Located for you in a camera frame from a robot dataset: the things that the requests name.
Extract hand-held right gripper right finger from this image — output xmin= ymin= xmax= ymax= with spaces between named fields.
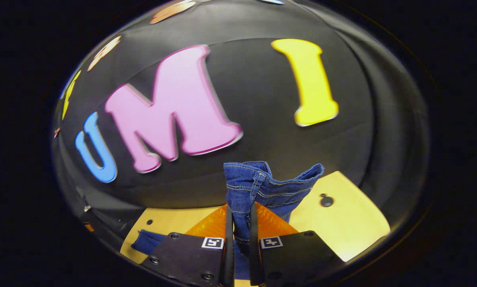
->
xmin=249 ymin=201 xmax=345 ymax=287

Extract blue jeans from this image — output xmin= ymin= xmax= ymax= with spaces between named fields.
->
xmin=131 ymin=161 xmax=325 ymax=280

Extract black backdrop cloth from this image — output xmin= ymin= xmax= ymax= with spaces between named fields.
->
xmin=51 ymin=0 xmax=430 ymax=248

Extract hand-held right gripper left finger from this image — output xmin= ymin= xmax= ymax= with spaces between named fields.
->
xmin=140 ymin=204 xmax=235 ymax=287

